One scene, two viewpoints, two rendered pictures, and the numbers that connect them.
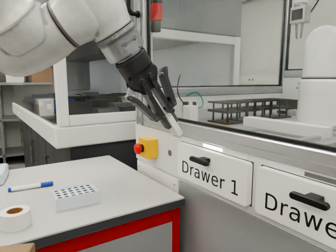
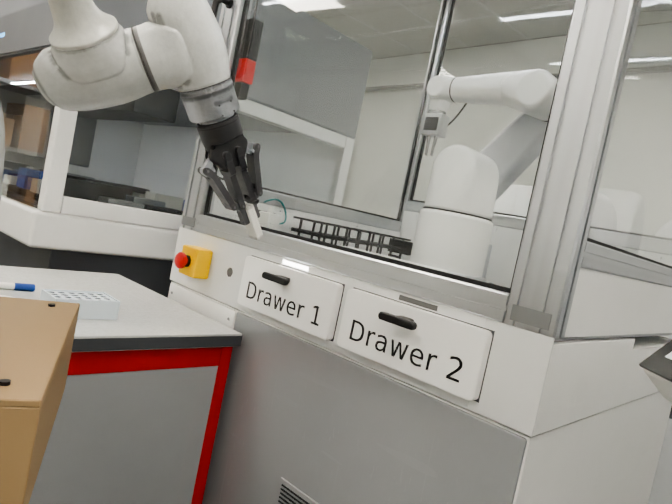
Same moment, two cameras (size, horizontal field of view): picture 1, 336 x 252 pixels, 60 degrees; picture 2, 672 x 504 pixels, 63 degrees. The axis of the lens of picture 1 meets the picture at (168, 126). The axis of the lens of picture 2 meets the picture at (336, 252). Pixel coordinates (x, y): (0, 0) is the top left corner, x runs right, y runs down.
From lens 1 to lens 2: 35 cm
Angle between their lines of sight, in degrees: 15
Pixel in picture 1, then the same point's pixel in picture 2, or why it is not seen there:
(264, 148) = (360, 267)
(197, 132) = (277, 244)
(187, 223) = (238, 374)
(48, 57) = (117, 94)
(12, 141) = not seen: outside the picture
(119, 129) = (141, 237)
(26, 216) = not seen: hidden behind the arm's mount
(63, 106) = (57, 179)
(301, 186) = (393, 309)
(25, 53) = (91, 82)
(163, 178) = (211, 310)
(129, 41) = (224, 100)
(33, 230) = not seen: hidden behind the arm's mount
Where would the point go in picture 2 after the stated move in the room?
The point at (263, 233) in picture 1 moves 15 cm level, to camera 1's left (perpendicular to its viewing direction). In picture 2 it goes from (341, 374) to (263, 363)
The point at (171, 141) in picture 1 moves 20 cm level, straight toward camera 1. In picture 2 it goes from (236, 256) to (239, 266)
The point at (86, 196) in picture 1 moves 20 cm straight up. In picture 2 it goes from (100, 306) to (119, 206)
